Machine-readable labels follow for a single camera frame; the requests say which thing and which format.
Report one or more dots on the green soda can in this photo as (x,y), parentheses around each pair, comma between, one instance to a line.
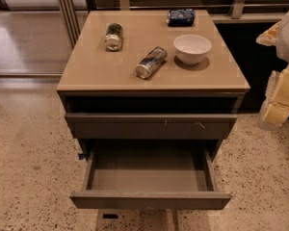
(113,37)

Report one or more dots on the white ceramic bowl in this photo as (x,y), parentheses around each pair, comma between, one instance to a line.
(191,49)

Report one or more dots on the silver blue redbull can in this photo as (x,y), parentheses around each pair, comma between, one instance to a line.
(151,62)

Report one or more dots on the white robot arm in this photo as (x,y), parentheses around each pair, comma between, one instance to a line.
(282,51)

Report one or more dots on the brown drawer cabinet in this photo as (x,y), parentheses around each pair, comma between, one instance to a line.
(100,81)

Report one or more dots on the open middle drawer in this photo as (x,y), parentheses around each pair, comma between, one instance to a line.
(163,177)

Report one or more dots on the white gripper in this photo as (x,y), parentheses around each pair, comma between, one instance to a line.
(274,113)

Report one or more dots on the blue soda can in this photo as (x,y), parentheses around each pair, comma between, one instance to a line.
(181,17)

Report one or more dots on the closed upper drawer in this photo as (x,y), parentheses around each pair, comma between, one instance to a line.
(150,127)

